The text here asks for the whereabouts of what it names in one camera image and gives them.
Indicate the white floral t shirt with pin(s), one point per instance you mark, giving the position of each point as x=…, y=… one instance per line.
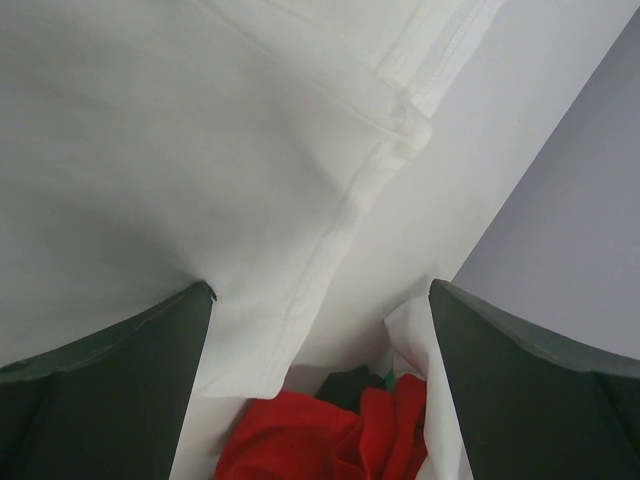
x=149, y=144

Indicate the white folded t shirt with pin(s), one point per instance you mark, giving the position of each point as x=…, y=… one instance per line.
x=415, y=350

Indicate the green t shirt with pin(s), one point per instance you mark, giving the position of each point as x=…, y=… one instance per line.
x=390, y=380

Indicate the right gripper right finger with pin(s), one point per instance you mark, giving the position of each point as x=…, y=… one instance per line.
x=531, y=403

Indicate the black t shirt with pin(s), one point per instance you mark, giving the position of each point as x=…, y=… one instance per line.
x=345, y=389

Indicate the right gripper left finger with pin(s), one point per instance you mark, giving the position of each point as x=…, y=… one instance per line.
x=110, y=405

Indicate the red t shirt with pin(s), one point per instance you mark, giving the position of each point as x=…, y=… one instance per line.
x=297, y=436

